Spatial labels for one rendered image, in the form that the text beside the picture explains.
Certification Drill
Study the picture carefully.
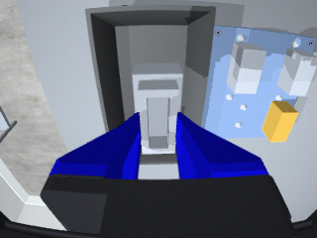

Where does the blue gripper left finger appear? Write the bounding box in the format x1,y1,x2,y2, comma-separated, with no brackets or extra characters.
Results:
50,112,142,179

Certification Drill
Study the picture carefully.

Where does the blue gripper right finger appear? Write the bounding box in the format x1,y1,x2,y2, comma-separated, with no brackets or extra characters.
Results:
175,112,268,179

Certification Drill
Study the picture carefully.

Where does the yellow block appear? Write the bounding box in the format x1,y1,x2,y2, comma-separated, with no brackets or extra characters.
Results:
262,101,298,142

